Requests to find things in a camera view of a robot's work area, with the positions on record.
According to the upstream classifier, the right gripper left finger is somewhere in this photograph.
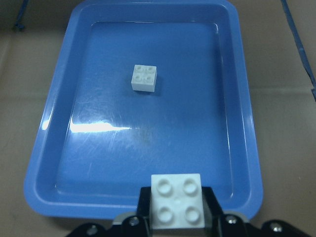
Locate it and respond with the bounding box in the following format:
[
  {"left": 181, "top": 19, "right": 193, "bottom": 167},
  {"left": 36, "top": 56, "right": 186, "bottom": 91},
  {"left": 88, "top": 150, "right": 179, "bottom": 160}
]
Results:
[{"left": 112, "top": 187, "right": 153, "bottom": 237}]

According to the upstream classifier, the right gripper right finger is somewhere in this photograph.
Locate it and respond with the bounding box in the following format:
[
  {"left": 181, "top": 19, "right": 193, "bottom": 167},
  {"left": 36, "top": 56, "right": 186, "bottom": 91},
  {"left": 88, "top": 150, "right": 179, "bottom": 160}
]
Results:
[{"left": 202, "top": 187, "right": 249, "bottom": 237}]

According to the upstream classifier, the white block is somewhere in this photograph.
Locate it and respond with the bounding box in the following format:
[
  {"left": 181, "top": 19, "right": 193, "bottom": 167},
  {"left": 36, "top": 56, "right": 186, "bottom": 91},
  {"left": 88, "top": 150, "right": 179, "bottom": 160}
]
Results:
[
  {"left": 150, "top": 173, "right": 205, "bottom": 230},
  {"left": 131, "top": 65, "right": 158, "bottom": 92}
]

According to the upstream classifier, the blue plastic tray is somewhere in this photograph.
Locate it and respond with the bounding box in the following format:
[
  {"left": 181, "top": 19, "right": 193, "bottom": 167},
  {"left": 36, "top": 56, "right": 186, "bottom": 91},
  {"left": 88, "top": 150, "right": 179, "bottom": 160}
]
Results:
[{"left": 24, "top": 0, "right": 263, "bottom": 219}]

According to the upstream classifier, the brown paper table cover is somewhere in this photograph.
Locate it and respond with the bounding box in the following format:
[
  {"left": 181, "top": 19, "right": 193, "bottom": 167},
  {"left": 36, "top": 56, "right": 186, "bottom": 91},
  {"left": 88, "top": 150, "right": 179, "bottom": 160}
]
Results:
[{"left": 0, "top": 0, "right": 316, "bottom": 237}]

